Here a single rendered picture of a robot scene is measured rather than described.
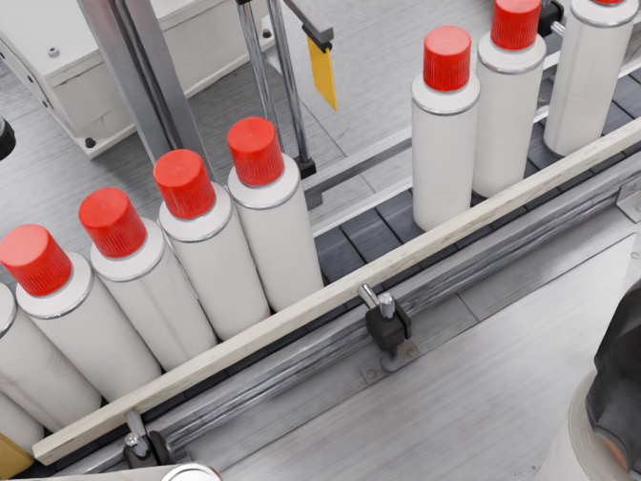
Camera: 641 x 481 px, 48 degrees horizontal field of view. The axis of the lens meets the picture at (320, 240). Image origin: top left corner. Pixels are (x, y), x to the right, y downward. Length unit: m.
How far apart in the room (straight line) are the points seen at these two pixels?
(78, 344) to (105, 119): 0.39
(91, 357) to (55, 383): 0.04
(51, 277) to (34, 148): 0.46
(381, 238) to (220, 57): 0.35
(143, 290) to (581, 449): 0.29
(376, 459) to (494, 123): 0.28
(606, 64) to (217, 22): 0.44
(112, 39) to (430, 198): 0.28
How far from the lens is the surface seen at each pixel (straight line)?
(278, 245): 0.53
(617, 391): 0.31
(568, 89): 0.67
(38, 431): 0.63
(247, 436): 0.64
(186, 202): 0.47
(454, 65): 0.52
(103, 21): 0.54
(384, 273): 0.61
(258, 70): 0.55
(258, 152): 0.46
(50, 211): 0.84
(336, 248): 0.66
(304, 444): 0.58
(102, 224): 0.46
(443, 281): 0.66
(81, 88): 0.82
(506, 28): 0.56
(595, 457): 0.38
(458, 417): 0.58
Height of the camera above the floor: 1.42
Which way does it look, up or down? 55 degrees down
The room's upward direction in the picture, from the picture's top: 11 degrees counter-clockwise
